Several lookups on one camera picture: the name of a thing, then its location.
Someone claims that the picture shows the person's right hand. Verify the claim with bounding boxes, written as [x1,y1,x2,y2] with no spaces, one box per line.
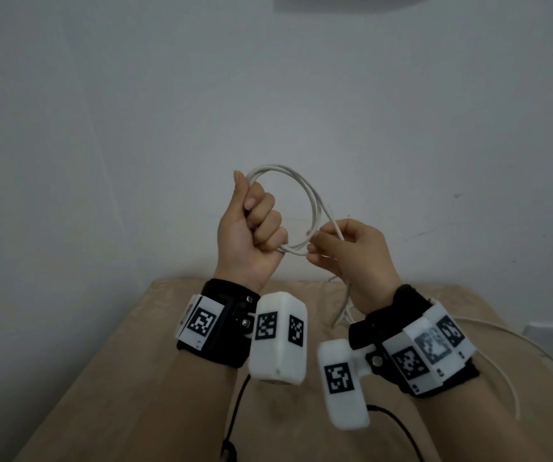
[306,218,405,316]

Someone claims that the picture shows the person's left hand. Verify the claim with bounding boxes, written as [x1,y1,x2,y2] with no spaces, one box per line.
[214,170,289,294]

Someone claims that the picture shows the white charging cable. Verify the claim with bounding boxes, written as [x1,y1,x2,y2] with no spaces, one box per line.
[245,164,553,422]

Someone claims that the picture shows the person's right forearm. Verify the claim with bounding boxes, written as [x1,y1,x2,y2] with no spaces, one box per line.
[413,370,553,462]

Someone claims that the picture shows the person's left forearm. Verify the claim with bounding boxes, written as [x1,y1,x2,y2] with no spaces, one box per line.
[144,348,241,462]

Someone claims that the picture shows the black left wristband with markers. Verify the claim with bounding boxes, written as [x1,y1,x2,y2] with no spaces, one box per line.
[175,278,262,369]

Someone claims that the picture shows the black wristband with markers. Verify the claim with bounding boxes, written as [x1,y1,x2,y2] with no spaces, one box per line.
[175,278,262,369]
[348,283,481,399]

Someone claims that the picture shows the black right wristband with markers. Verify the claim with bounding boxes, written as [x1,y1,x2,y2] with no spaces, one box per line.
[348,283,481,399]

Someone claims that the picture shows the beige covered table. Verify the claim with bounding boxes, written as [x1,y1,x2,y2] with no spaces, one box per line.
[14,277,553,462]

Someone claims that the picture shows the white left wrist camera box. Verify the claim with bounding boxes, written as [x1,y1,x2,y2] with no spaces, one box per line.
[248,292,308,384]

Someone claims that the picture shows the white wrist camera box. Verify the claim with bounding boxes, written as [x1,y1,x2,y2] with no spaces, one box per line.
[317,339,378,431]
[248,292,308,384]

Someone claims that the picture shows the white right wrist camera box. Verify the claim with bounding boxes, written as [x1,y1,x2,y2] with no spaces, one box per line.
[317,339,378,431]

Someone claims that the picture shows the black left camera cable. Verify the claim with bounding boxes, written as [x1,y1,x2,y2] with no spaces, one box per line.
[221,373,251,462]

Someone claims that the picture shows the black camera cable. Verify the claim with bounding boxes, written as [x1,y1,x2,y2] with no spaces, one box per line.
[221,373,251,462]
[366,404,426,462]

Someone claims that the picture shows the black right camera cable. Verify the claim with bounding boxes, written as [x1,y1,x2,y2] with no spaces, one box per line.
[366,404,426,462]

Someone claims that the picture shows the white wall socket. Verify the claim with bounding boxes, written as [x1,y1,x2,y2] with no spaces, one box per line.
[521,321,553,347]

